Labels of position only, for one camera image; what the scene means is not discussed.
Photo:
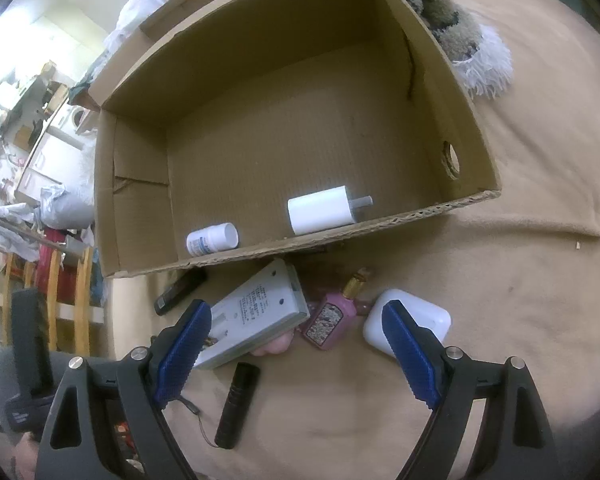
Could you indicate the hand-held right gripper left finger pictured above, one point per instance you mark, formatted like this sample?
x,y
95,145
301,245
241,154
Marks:
x,y
180,355

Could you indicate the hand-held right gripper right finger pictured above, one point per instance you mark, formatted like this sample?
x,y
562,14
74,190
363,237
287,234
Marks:
x,y
410,355

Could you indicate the white earbuds case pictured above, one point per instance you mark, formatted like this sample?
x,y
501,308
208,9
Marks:
x,y
430,317

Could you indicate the small black device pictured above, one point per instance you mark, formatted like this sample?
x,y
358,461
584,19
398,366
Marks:
x,y
177,294

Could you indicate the black flashlight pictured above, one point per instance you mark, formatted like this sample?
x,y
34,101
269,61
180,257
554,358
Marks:
x,y
235,405

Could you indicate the pink perfume bottle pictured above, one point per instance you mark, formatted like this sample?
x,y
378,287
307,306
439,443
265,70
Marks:
x,y
325,322

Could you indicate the grey remote control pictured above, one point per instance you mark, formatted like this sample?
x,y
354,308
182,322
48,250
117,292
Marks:
x,y
260,310

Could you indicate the pink soft toy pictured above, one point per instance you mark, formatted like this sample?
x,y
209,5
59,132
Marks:
x,y
275,346

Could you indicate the brown cardboard box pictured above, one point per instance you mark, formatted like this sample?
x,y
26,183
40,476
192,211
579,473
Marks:
x,y
280,135

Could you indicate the wooden chair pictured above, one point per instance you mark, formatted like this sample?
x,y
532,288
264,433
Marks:
x,y
82,285

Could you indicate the red cloth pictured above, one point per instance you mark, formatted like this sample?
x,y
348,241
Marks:
x,y
55,265

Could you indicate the white pill bottle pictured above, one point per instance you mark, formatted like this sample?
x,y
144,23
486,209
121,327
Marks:
x,y
210,240

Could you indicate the grey plastic bag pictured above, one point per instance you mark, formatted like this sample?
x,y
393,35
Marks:
x,y
65,207

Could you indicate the white charger adapter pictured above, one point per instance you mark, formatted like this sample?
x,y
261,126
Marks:
x,y
320,210

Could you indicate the white cabinet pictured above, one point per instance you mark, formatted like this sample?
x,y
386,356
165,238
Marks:
x,y
50,165

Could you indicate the white washing machine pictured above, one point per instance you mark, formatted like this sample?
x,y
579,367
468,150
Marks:
x,y
80,119

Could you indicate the furry patterned blanket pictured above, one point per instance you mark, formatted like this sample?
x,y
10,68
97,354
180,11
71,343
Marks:
x,y
445,15

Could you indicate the white crumpled cloth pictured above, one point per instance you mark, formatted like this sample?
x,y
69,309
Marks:
x,y
140,5

